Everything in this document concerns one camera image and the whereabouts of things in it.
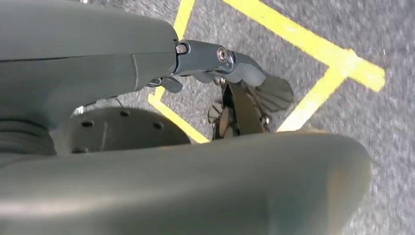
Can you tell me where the yellow floor tape rectangle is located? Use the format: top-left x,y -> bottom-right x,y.
147,0 -> 387,144

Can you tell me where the grey robot hip housing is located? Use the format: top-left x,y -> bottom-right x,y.
50,107 -> 191,155

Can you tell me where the black robot foot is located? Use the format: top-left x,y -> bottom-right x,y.
207,75 -> 295,141

